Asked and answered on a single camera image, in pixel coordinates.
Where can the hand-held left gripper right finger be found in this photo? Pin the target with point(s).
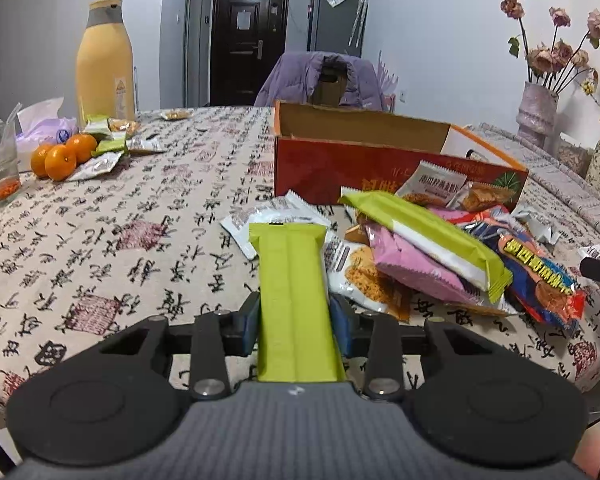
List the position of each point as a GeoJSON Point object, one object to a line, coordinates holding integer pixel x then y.
{"type": "Point", "coordinates": [341, 327]}

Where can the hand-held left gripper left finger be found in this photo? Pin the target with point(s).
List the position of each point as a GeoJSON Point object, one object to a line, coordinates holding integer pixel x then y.
{"type": "Point", "coordinates": [249, 325]}

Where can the plain green snack packet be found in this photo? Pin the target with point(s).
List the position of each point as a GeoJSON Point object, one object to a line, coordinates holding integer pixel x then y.
{"type": "Point", "coordinates": [290, 300]}

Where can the white cracker print snack packet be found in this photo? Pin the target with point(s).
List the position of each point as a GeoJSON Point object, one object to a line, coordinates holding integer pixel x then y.
{"type": "Point", "coordinates": [360, 275]}

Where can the red blue snack packet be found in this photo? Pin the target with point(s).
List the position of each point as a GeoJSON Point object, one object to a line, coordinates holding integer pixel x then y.
{"type": "Point", "coordinates": [540, 280]}

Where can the silver snack packet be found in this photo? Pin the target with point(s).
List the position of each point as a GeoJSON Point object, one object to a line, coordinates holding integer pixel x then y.
{"type": "Point", "coordinates": [535, 222]}

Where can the green white long snack packet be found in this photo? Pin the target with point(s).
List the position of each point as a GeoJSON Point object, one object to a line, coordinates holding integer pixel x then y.
{"type": "Point", "coordinates": [430, 230]}

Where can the orange red cardboard box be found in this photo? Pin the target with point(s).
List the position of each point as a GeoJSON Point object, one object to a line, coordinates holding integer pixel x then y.
{"type": "Point", "coordinates": [330, 170]}

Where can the grey runner cloth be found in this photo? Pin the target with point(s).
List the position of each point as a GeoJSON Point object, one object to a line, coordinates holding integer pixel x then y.
{"type": "Point", "coordinates": [555, 185]}

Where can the glass jar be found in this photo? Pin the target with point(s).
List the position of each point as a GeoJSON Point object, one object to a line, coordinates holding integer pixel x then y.
{"type": "Point", "coordinates": [574, 157]}

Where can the pink ribbed vase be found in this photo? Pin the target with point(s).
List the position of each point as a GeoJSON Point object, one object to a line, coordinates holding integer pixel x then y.
{"type": "Point", "coordinates": [537, 115]}

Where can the dried rose bouquet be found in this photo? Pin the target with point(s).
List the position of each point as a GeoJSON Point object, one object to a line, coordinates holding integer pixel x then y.
{"type": "Point", "coordinates": [550, 57]}

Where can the clear cracker packet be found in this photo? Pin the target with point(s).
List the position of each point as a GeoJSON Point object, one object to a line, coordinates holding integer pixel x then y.
{"type": "Point", "coordinates": [176, 114]}

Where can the small green snack packet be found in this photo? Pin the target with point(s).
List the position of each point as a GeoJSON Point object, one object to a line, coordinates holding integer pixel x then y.
{"type": "Point", "coordinates": [110, 146]}
{"type": "Point", "coordinates": [97, 125]}

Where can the small orange cracker packet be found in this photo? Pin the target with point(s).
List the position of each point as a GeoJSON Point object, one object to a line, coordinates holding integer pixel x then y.
{"type": "Point", "coordinates": [122, 125]}

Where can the wooden chair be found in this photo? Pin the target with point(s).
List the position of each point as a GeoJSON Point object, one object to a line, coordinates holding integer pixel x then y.
{"type": "Point", "coordinates": [327, 90]}

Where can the orange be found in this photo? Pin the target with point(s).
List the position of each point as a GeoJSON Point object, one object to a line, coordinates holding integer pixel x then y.
{"type": "Point", "coordinates": [41, 160]}
{"type": "Point", "coordinates": [61, 162]}
{"type": "Point", "coordinates": [82, 147]}

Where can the purple jacket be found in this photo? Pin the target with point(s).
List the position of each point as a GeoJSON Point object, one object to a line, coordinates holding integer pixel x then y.
{"type": "Point", "coordinates": [290, 80]}

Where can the dark brown door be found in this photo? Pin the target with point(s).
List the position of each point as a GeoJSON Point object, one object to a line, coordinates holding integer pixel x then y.
{"type": "Point", "coordinates": [230, 60]}

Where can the purple tissue pack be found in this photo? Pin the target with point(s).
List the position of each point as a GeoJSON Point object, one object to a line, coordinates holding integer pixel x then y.
{"type": "Point", "coordinates": [45, 130]}

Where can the grey interior door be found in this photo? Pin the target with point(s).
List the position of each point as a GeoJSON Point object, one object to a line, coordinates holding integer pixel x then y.
{"type": "Point", "coordinates": [194, 40]}

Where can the yellow thermos bottle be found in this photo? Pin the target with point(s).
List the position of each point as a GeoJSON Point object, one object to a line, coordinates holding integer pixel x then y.
{"type": "Point", "coordinates": [105, 70]}

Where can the clear plastic bag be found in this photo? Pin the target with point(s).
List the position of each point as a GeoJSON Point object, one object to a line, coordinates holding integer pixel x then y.
{"type": "Point", "coordinates": [0, 160]}

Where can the grey fridge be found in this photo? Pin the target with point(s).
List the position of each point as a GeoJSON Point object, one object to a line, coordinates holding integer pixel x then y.
{"type": "Point", "coordinates": [330, 25]}

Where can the white umbrella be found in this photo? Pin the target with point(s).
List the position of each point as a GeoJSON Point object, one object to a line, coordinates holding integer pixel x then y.
{"type": "Point", "coordinates": [359, 15]}

